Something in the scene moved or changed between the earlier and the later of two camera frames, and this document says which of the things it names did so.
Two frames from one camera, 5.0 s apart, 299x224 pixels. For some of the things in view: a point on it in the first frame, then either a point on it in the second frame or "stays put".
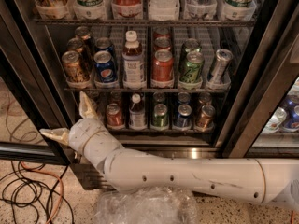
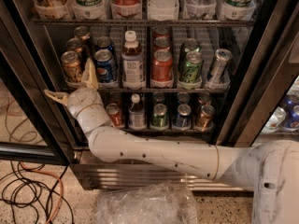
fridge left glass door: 34,95 stays put
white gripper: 81,134 → 79,101
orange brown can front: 73,67 stays put
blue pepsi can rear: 104,44 stays put
